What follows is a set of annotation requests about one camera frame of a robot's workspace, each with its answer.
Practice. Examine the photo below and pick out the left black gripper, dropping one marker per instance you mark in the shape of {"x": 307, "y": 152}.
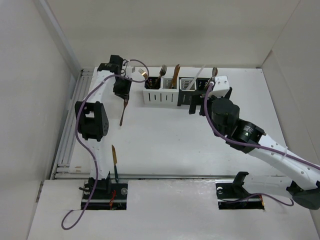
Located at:
{"x": 124, "y": 92}

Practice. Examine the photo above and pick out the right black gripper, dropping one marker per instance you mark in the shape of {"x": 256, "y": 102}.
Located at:
{"x": 192, "y": 109}

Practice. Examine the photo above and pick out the copper fork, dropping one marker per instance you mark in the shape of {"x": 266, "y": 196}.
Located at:
{"x": 123, "y": 112}

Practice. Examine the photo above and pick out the gold fork green handle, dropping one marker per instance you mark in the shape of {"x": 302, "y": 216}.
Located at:
{"x": 143, "y": 73}

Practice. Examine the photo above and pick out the white chopstick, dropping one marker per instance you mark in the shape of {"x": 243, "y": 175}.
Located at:
{"x": 195, "y": 78}

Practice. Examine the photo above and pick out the silver spoon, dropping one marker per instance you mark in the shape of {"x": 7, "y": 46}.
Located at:
{"x": 213, "y": 75}

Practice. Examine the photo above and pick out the copper knife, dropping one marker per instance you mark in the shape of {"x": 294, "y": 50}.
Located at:
{"x": 175, "y": 76}

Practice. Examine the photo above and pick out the bronze knife green handle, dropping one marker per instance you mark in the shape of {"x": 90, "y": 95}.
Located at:
{"x": 114, "y": 157}

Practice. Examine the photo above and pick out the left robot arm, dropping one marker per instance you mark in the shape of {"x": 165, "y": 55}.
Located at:
{"x": 92, "y": 123}

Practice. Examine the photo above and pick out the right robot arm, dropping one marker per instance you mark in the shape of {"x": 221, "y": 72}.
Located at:
{"x": 301, "y": 179}

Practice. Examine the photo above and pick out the black utensil container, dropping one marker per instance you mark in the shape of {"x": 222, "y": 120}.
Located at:
{"x": 185, "y": 96}

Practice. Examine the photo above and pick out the white utensil container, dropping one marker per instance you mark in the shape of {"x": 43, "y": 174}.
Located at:
{"x": 159, "y": 93}

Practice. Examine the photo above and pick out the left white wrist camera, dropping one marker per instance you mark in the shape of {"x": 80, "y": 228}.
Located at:
{"x": 130, "y": 69}

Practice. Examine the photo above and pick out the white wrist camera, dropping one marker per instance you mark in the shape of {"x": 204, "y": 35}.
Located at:
{"x": 220, "y": 86}
{"x": 130, "y": 69}

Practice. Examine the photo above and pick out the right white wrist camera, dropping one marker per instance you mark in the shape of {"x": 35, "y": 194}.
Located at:
{"x": 220, "y": 86}

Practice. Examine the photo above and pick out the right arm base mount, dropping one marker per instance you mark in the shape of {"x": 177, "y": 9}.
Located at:
{"x": 231, "y": 198}

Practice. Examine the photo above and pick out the aluminium rail front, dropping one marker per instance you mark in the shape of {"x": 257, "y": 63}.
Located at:
{"x": 123, "y": 176}

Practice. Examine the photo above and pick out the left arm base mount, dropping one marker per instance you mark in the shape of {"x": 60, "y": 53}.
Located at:
{"x": 113, "y": 201}

